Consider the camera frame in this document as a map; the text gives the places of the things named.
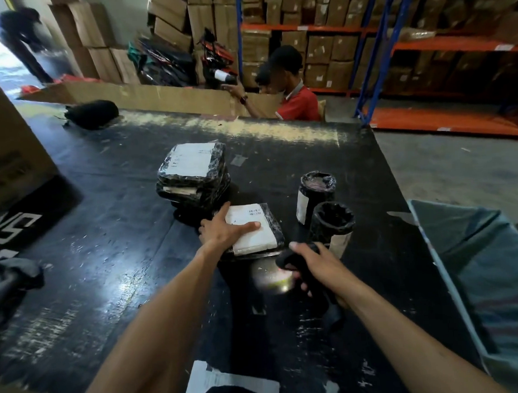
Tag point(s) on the long open cardboard carton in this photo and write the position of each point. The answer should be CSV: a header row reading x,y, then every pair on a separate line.
x,y
152,98

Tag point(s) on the stack of tall cardboard boxes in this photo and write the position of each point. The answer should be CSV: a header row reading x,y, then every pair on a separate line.
x,y
93,38

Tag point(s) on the blue woven sack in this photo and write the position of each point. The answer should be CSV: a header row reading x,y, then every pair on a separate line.
x,y
489,270

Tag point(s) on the person's left thumb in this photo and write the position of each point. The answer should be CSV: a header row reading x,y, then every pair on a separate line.
x,y
246,227

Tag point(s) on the pile of black packages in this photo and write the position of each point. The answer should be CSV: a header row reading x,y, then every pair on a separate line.
x,y
167,63

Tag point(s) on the person's right thumb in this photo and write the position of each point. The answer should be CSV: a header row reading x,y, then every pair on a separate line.
x,y
301,249

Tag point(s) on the cardboard boxes on rack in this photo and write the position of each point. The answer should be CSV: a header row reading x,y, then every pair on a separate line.
x,y
334,49

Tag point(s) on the black sheet with white print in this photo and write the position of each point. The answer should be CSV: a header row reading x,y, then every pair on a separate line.
x,y
12,233

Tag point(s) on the black pouch bag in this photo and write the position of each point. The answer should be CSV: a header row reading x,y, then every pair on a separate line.
x,y
91,113

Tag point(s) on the person's right forearm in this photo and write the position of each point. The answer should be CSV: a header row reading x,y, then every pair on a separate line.
x,y
411,346

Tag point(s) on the blue and orange shelving rack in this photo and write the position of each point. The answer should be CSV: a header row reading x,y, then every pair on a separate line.
x,y
444,119

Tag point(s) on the person's left hand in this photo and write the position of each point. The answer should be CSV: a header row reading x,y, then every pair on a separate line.
x,y
220,234

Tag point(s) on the black handheld barcode scanner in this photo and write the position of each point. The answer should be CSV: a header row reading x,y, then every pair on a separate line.
x,y
319,301

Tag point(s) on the person's left forearm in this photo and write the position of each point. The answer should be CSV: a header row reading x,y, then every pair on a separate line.
x,y
161,323

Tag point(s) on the black wrapped cylinder parcel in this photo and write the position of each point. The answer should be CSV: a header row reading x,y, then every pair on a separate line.
x,y
314,196
332,225

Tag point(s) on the grey cloth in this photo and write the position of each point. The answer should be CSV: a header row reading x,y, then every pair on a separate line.
x,y
10,286

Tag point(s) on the white paper sheet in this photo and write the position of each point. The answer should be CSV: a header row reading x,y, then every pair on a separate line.
x,y
226,382

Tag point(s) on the person's right hand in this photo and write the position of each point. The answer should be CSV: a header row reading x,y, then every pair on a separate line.
x,y
326,272

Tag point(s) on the large brown cardboard box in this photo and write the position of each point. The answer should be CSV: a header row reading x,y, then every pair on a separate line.
x,y
10,149

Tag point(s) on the black parcel white label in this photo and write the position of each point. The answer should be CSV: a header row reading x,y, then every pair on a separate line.
x,y
254,235

